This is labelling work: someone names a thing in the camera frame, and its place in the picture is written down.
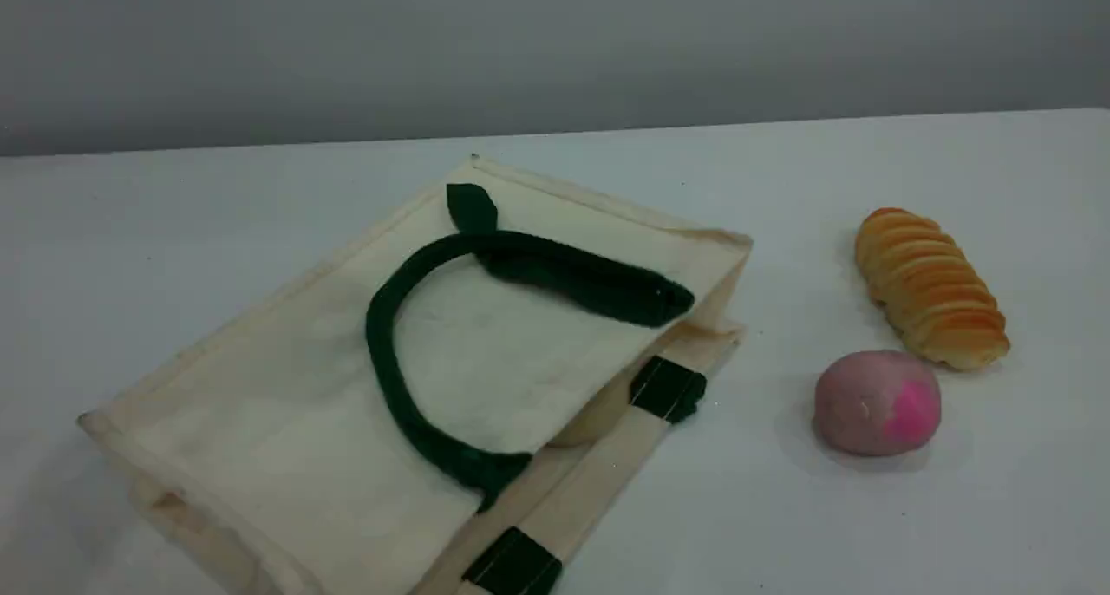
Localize cream canvas bag green handles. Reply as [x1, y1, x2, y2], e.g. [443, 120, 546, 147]
[76, 153, 754, 595]

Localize ridged golden bread roll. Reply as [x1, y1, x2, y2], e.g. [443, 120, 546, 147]
[854, 206, 1012, 372]

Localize pink round pastry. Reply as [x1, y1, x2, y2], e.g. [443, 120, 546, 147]
[813, 350, 943, 457]

